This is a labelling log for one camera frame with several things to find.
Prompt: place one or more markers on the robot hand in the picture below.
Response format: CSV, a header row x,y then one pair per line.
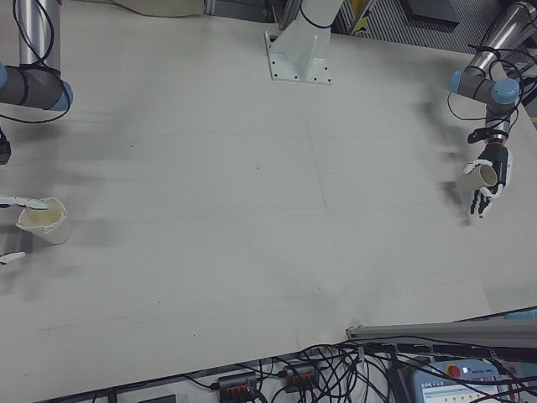
x,y
29,202
503,163

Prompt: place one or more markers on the smooth beige paper cup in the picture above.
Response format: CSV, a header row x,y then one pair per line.
x,y
474,180

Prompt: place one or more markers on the ribbed white paper cup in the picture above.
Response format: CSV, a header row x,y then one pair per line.
x,y
54,228

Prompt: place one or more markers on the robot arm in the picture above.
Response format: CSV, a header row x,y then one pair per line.
x,y
478,86
33,88

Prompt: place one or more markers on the light blue plastic bin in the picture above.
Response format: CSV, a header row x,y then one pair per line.
x,y
526,314

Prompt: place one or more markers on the teach pendant with red button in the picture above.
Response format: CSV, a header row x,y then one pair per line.
x,y
474,371

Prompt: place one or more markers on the black monitor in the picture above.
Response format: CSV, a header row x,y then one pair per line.
x,y
147,399

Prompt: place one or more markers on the black orange connector box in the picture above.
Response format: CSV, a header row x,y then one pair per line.
x,y
236,384
300,375

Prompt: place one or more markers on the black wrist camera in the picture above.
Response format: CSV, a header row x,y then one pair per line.
x,y
478,136

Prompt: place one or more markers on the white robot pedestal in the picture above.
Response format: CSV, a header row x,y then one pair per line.
x,y
300,59

